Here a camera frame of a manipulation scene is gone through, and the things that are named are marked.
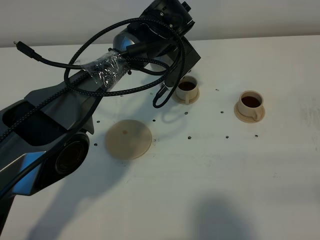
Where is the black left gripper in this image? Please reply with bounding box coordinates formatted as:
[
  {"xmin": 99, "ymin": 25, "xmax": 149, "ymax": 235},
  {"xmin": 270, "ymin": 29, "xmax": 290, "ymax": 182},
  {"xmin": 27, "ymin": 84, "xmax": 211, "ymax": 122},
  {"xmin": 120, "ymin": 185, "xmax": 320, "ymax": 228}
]
[{"xmin": 159, "ymin": 36, "xmax": 201, "ymax": 88}]

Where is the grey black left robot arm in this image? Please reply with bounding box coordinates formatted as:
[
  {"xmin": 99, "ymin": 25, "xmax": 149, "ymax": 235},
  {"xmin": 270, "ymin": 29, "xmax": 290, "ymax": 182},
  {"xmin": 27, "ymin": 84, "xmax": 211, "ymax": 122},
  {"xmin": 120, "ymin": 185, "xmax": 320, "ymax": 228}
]
[{"xmin": 0, "ymin": 0, "xmax": 200, "ymax": 220}]

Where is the beige teapot saucer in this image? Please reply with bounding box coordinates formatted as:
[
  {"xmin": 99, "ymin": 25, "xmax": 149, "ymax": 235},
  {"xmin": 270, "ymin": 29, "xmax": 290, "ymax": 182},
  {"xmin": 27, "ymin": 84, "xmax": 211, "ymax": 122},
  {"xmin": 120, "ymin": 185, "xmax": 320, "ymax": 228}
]
[{"xmin": 105, "ymin": 119, "xmax": 153, "ymax": 161}]

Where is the beige teacup near centre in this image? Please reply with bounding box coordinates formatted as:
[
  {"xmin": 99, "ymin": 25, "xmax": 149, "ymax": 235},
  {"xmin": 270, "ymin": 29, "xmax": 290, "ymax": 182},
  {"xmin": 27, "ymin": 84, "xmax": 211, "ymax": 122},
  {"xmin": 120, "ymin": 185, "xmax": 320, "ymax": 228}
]
[{"xmin": 175, "ymin": 75, "xmax": 200, "ymax": 105}]

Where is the beige teacup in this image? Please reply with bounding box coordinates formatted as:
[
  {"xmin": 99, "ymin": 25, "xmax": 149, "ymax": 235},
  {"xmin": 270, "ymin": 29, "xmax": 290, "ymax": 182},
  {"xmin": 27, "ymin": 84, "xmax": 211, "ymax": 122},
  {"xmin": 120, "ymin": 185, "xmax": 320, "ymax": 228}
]
[
  {"xmin": 236, "ymin": 90, "xmax": 265, "ymax": 122},
  {"xmin": 175, "ymin": 75, "xmax": 200, "ymax": 105}
]

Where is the beige saucer near centre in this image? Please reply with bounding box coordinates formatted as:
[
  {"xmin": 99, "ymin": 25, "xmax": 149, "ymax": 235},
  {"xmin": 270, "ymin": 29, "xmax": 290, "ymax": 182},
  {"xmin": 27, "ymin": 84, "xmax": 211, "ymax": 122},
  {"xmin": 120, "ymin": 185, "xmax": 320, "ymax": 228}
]
[{"xmin": 172, "ymin": 86, "xmax": 200, "ymax": 105}]

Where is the beige teacup far right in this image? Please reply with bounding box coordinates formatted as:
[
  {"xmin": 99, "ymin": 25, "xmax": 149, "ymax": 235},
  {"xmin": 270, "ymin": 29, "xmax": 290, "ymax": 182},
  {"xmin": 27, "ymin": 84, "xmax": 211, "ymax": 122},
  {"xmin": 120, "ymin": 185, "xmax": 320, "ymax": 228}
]
[{"xmin": 236, "ymin": 90, "xmax": 265, "ymax": 122}]

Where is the beige saucer far right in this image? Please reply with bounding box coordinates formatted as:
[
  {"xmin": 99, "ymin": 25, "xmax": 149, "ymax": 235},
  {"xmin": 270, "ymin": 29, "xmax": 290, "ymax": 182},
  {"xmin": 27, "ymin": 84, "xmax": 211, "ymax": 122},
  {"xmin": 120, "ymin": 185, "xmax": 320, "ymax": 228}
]
[{"xmin": 234, "ymin": 103, "xmax": 266, "ymax": 124}]

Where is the black braided cable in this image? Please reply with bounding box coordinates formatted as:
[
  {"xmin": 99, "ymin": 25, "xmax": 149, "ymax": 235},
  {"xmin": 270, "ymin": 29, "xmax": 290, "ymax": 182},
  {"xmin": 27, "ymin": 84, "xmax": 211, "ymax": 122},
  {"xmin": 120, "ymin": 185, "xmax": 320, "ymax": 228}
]
[{"xmin": 0, "ymin": 17, "xmax": 187, "ymax": 146}]

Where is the black smooth USB cable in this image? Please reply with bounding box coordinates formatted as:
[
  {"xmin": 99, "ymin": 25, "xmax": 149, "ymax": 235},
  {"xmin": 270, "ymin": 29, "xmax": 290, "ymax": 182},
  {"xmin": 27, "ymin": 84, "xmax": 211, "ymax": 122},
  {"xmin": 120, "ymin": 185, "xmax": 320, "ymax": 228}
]
[{"xmin": 0, "ymin": 41, "xmax": 161, "ymax": 193}]

